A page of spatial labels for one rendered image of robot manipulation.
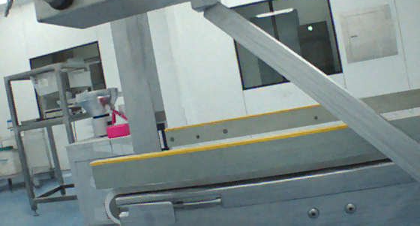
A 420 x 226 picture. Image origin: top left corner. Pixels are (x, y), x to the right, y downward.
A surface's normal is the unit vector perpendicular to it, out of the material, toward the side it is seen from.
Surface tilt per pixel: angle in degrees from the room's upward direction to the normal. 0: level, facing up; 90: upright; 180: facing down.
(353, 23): 90
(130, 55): 90
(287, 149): 90
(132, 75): 90
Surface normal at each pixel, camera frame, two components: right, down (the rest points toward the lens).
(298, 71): -0.72, 0.11
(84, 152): -0.21, 0.09
